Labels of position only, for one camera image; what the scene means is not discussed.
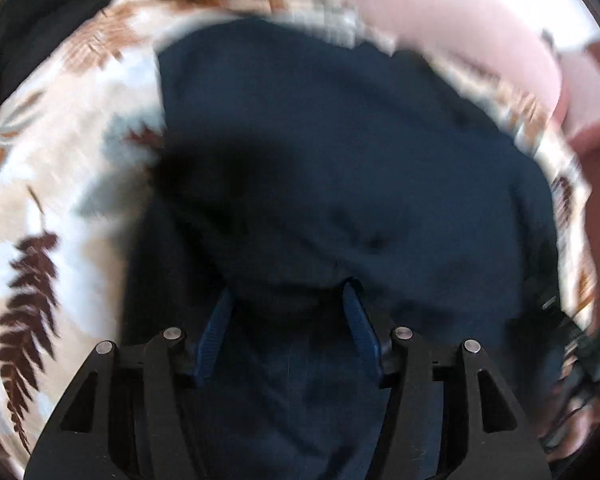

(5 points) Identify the pink pillow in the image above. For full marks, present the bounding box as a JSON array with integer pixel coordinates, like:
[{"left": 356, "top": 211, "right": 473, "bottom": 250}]
[{"left": 220, "top": 0, "right": 600, "bottom": 153}]

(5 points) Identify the dark navy garment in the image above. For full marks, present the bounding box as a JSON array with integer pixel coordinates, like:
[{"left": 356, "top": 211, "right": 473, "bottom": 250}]
[{"left": 116, "top": 16, "right": 567, "bottom": 480}]

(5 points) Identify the black cloth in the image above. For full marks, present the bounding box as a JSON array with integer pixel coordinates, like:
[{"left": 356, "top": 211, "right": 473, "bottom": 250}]
[{"left": 0, "top": 0, "right": 221, "bottom": 126}]

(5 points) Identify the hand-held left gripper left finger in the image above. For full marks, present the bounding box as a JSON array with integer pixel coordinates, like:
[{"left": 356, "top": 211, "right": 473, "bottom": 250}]
[{"left": 24, "top": 288, "right": 237, "bottom": 480}]

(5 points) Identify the leaf print blanket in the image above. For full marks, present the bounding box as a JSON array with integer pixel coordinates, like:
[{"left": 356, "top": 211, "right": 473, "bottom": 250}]
[{"left": 0, "top": 0, "right": 600, "bottom": 477}]

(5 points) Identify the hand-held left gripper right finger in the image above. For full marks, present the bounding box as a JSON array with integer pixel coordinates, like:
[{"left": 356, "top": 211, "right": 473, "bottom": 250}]
[{"left": 341, "top": 281, "right": 552, "bottom": 480}]

